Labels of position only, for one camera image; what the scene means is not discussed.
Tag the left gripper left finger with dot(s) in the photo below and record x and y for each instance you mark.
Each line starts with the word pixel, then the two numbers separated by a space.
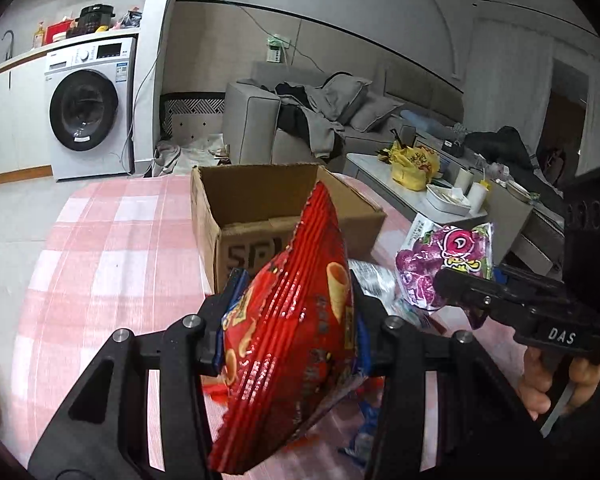
pixel 137 411

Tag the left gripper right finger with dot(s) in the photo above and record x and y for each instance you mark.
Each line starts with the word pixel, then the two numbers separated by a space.
pixel 446 402

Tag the purple grape candy bag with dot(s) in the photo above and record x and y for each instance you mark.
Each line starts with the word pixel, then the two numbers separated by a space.
pixel 428 248

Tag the red chip snack bag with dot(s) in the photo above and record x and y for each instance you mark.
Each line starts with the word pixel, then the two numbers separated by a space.
pixel 290 346

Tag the right hand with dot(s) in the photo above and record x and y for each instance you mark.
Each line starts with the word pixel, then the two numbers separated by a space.
pixel 534 384

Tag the pink plaid tablecloth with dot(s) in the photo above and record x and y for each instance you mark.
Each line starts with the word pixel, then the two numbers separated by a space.
pixel 122 253

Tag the yellow plastic bag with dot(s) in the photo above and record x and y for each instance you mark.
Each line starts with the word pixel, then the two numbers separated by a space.
pixel 413 168

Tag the white coffee table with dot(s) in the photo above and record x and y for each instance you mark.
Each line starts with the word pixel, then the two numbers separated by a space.
pixel 377 176

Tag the brown SF cardboard box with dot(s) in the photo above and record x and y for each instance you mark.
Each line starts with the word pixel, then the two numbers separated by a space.
pixel 244 215

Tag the grey cushion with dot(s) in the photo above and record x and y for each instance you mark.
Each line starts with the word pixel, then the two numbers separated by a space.
pixel 343 95

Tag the grey sofa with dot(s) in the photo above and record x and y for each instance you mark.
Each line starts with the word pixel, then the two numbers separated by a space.
pixel 251 108

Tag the white washing machine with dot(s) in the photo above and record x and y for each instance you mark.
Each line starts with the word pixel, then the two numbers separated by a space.
pixel 89 94

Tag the grey clothes pile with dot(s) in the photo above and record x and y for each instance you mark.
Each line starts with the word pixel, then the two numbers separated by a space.
pixel 296 117

